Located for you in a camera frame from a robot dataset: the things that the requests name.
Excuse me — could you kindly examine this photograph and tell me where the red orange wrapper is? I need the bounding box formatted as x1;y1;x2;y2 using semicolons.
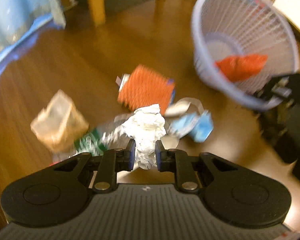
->
215;54;268;83

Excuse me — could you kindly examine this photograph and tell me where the white paper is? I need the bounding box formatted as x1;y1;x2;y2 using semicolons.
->
121;104;166;170

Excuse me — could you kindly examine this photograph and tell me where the clear plastic water bottle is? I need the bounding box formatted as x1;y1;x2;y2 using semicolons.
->
52;113;133;164

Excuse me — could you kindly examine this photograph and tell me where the lavender plastic mesh basket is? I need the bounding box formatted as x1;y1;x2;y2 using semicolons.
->
191;0;299;111

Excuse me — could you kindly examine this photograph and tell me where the brown paper bag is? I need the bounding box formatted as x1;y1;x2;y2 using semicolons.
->
30;90;89;153

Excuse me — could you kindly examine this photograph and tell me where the blue face mask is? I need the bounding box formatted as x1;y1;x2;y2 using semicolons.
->
167;111;213;143

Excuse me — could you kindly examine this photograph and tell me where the blue milk carton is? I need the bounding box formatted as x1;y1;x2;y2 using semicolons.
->
115;73;177;106

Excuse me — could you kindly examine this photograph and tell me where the orange foam fruit net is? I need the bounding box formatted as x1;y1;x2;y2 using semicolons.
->
117;65;175;115

